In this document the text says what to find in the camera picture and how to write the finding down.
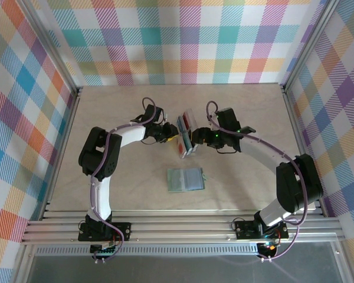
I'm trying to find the aluminium frame post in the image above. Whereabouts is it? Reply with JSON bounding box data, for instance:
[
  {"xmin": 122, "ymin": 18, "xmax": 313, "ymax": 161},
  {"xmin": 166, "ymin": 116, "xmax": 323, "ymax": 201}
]
[
  {"xmin": 16, "ymin": 0, "xmax": 83, "ymax": 100},
  {"xmin": 280, "ymin": 0, "xmax": 342, "ymax": 95}
]

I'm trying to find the teal credit card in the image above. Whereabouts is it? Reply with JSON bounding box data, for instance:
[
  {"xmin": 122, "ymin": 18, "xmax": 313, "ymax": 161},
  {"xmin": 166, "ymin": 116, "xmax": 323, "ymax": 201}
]
[{"xmin": 184, "ymin": 132, "xmax": 194, "ymax": 153}]

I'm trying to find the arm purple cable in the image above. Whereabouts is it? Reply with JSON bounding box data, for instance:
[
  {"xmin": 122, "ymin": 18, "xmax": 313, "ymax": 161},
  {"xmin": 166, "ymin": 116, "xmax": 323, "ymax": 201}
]
[
  {"xmin": 205, "ymin": 100, "xmax": 309, "ymax": 262},
  {"xmin": 88, "ymin": 96, "xmax": 166, "ymax": 262}
]

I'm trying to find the grey metal shelf plate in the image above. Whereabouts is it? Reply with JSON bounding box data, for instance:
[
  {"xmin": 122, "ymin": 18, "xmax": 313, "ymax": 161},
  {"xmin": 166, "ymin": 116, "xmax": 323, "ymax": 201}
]
[{"xmin": 26, "ymin": 254, "xmax": 343, "ymax": 283}]

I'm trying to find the aluminium side rail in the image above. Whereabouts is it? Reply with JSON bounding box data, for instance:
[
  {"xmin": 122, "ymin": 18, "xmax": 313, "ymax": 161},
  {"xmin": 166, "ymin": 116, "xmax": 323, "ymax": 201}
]
[
  {"xmin": 40, "ymin": 88, "xmax": 83, "ymax": 221},
  {"xmin": 281, "ymin": 87, "xmax": 327, "ymax": 219}
]

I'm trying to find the perforated metal cable tray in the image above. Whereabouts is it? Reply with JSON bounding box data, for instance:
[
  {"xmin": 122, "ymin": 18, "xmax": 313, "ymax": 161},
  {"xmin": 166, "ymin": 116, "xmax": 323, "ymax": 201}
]
[{"xmin": 35, "ymin": 246, "xmax": 260, "ymax": 256}]

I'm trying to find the green card holder wallet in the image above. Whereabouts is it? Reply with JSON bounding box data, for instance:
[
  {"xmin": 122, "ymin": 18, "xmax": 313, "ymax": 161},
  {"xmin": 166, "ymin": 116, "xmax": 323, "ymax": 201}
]
[{"xmin": 166, "ymin": 167, "xmax": 209, "ymax": 194}]

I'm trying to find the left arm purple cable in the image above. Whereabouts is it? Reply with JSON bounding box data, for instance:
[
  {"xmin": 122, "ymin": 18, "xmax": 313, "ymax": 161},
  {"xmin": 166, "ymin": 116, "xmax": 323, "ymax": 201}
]
[{"xmin": 88, "ymin": 96, "xmax": 166, "ymax": 262}]

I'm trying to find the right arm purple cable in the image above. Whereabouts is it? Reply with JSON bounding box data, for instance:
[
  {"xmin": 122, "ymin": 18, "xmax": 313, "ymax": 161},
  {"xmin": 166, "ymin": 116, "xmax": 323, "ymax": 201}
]
[{"xmin": 205, "ymin": 100, "xmax": 309, "ymax": 262}]

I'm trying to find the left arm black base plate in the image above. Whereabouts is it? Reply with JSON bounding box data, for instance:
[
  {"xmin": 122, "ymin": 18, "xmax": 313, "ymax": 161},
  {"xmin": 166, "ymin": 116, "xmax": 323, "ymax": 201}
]
[{"xmin": 78, "ymin": 221, "xmax": 133, "ymax": 242}]

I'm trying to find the clear acrylic card stand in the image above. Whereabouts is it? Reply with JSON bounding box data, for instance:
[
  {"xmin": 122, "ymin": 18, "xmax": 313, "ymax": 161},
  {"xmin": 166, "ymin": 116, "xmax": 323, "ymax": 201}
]
[{"xmin": 175, "ymin": 107, "xmax": 199, "ymax": 160}]

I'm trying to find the aluminium front rail beam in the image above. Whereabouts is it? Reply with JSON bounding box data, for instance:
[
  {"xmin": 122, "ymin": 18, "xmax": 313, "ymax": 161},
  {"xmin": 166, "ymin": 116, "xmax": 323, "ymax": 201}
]
[{"xmin": 20, "ymin": 209, "xmax": 346, "ymax": 245}]

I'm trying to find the green terminal controller board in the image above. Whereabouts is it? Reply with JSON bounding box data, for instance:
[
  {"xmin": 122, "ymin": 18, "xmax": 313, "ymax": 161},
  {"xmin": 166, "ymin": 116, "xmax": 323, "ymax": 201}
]
[{"xmin": 90, "ymin": 241, "xmax": 120, "ymax": 260}]

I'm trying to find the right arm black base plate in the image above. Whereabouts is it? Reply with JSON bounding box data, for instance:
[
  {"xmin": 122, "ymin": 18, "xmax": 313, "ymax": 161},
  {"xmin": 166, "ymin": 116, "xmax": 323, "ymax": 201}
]
[{"xmin": 233, "ymin": 219, "xmax": 290, "ymax": 240}]

